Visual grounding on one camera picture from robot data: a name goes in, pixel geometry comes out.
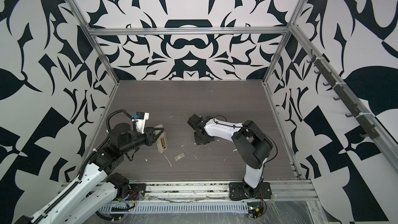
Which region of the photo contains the white remote control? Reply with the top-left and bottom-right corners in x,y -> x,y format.
155,124 -> 168,153

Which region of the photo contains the horizontal aluminium frame bar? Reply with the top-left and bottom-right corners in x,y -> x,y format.
88,27 -> 288,36

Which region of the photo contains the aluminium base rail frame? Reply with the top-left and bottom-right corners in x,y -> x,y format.
58,179 -> 321,206

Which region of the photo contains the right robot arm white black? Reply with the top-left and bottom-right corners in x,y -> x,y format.
187,114 -> 274,196

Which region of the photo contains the small circuit board right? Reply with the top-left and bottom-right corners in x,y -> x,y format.
248,205 -> 264,219

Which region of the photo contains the grey wall hook rack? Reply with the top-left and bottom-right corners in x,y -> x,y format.
308,51 -> 380,140

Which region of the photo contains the remote battery cover beige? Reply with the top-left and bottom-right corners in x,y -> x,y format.
174,153 -> 186,161

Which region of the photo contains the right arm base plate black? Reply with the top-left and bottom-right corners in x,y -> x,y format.
229,182 -> 273,201

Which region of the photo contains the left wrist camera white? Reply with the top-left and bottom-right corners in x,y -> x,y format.
132,112 -> 149,134

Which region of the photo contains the black corrugated left cable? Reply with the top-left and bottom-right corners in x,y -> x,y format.
105,109 -> 134,133

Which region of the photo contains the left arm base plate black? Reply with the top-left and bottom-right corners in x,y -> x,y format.
123,183 -> 147,201

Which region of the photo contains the white slotted cable duct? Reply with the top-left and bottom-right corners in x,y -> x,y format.
99,202 -> 249,214

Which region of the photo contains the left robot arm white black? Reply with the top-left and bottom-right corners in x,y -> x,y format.
16,123 -> 164,224

